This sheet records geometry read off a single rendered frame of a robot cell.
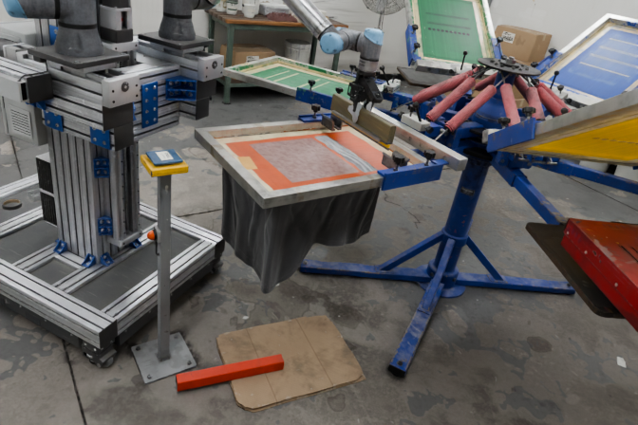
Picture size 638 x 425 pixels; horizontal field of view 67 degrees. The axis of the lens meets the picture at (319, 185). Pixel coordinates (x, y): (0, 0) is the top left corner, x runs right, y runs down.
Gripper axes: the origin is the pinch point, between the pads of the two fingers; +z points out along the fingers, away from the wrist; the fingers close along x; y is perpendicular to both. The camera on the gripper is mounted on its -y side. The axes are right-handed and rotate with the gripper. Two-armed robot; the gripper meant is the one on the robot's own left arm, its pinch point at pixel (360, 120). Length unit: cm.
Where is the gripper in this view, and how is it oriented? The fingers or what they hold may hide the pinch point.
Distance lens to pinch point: 198.9
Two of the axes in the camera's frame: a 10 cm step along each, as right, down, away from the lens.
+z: -1.5, 8.8, 4.5
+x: -8.3, 1.4, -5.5
